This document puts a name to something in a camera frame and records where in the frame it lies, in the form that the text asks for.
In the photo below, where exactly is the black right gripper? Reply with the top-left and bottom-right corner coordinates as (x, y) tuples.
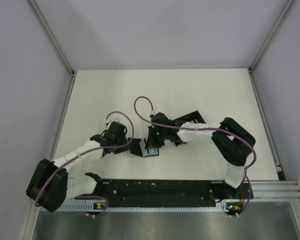
(145, 125), (168, 150)

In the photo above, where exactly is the grey blue card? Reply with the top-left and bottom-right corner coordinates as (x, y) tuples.
(141, 147), (159, 158)

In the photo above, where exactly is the black leather card holder wallet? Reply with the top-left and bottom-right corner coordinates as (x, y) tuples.
(129, 138), (160, 158)

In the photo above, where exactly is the black plastic card tray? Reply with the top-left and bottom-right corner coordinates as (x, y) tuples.
(172, 110), (206, 126)

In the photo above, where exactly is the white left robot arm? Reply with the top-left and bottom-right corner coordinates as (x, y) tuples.
(26, 121), (129, 213)

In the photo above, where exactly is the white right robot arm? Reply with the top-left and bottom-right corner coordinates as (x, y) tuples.
(149, 112), (256, 198)

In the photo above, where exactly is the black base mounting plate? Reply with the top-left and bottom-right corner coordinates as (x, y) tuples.
(90, 179), (253, 208)

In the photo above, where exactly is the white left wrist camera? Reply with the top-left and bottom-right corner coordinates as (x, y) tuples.
(105, 118), (120, 125)

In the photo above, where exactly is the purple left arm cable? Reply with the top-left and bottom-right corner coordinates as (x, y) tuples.
(34, 111), (135, 218)

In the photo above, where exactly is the aluminium left frame post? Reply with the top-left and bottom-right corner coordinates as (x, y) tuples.
(27, 0), (77, 76)

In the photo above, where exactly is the aluminium frame post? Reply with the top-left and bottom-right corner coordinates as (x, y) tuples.
(248, 0), (298, 73)
(27, 0), (77, 76)

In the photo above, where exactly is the white slotted cable duct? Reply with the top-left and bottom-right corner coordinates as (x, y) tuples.
(56, 201), (240, 213)

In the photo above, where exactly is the aluminium front rail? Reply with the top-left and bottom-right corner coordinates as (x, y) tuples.
(251, 181), (300, 202)

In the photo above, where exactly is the aluminium right frame post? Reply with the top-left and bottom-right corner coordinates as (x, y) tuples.
(248, 0), (298, 73)

